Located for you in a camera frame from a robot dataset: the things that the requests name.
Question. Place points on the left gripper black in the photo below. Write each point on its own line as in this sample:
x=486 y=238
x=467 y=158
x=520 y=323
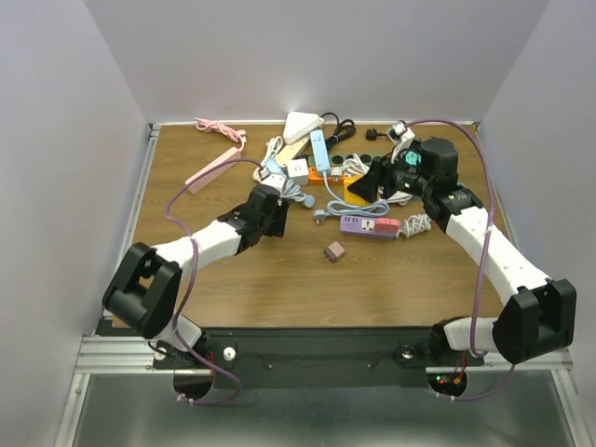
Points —
x=280 y=214

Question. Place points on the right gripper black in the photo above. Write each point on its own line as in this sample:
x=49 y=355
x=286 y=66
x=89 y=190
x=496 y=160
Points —
x=366 y=187

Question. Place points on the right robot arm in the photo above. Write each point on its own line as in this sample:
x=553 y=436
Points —
x=538 y=314

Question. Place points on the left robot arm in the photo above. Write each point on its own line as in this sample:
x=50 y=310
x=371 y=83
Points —
x=144 y=288

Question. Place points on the small pink plug adapter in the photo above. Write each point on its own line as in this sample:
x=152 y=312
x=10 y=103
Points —
x=334 y=251

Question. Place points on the purple pink power strip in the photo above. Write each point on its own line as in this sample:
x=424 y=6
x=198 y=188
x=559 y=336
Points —
x=379 y=227

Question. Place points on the dark green power strip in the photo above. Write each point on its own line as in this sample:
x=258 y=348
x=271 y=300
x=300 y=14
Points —
x=353 y=161

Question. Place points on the light blue power strip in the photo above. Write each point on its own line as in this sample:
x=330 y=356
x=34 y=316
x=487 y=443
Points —
x=320 y=152

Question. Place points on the teal triangular power strip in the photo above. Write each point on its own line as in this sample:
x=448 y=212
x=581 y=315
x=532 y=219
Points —
x=410 y=157

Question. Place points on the white cube socket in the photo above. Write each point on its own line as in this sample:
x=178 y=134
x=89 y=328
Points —
x=298 y=171

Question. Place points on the orange power strip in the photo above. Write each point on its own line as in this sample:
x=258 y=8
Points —
x=314 y=177

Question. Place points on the beige wooden power strip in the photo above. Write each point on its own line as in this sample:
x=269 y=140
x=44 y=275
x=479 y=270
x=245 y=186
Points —
x=291 y=151

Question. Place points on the white triangular power strip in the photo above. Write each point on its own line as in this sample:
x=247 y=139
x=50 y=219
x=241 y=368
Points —
x=300 y=124

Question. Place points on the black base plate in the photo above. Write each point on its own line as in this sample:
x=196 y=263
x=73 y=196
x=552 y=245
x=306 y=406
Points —
x=331 y=357

